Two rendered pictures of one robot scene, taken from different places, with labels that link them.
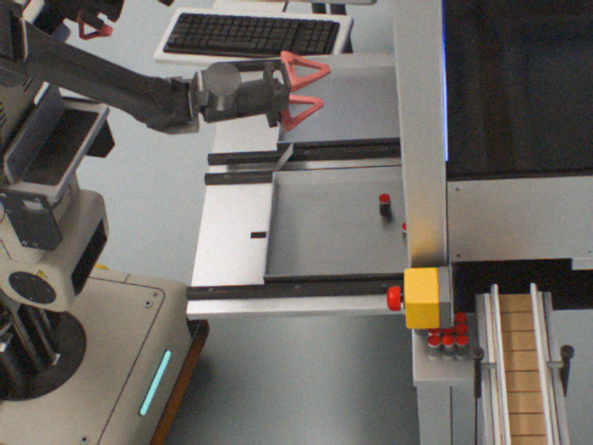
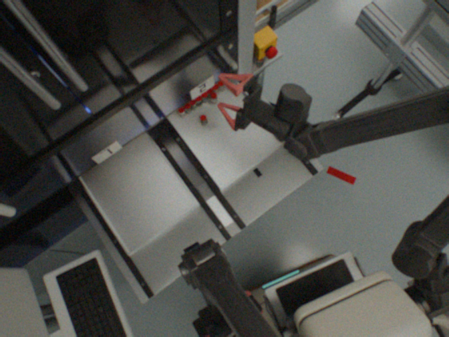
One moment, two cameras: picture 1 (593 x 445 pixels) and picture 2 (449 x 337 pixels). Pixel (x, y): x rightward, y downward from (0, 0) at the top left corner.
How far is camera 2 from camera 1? 167 cm
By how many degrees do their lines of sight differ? 53
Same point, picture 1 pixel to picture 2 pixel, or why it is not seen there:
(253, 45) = (108, 311)
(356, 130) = (156, 178)
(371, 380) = not seen: hidden behind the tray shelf
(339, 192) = (204, 154)
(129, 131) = not seen: outside the picture
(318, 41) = (82, 273)
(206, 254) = (286, 187)
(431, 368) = not seen: hidden behind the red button
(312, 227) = (235, 150)
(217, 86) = (300, 91)
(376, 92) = (120, 188)
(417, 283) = (264, 38)
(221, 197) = (247, 211)
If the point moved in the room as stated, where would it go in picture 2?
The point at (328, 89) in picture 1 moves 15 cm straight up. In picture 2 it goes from (132, 216) to (119, 209)
